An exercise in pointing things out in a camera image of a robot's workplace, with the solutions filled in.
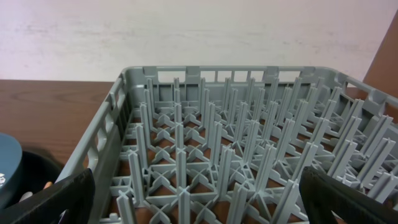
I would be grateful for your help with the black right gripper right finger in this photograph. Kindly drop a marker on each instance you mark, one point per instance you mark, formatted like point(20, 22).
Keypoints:
point(324, 197)

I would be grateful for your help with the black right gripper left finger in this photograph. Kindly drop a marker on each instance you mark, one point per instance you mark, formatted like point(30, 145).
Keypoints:
point(67, 201)

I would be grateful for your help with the grey plastic dishwasher rack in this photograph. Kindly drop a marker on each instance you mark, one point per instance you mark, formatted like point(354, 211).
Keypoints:
point(213, 144)

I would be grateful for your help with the round black serving tray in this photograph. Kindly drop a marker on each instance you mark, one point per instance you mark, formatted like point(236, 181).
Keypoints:
point(37, 170)

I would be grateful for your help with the white plastic spoon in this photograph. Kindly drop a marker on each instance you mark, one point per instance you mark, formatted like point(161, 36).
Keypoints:
point(25, 196)

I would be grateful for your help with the blue plate with rice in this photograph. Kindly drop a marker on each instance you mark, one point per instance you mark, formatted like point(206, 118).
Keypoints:
point(11, 156)

